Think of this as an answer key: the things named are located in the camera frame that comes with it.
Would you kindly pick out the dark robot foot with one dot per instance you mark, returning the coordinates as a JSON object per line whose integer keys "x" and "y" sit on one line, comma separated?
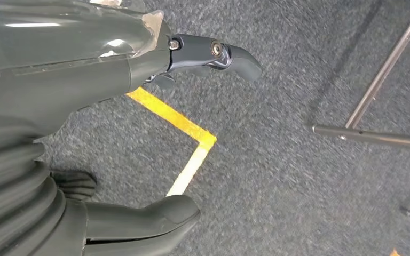
{"x": 74, "y": 185}

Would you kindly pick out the yellow floor tape square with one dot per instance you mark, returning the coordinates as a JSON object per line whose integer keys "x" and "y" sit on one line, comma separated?
{"x": 176, "y": 120}

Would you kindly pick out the stainless steel table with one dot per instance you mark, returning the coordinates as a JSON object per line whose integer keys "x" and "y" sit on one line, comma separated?
{"x": 374, "y": 136}

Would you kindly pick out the orange floor tape piece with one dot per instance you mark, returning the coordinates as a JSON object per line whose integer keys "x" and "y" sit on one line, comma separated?
{"x": 394, "y": 253}

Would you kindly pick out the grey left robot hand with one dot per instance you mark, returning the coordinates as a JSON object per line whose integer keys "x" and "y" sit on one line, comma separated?
{"x": 56, "y": 63}

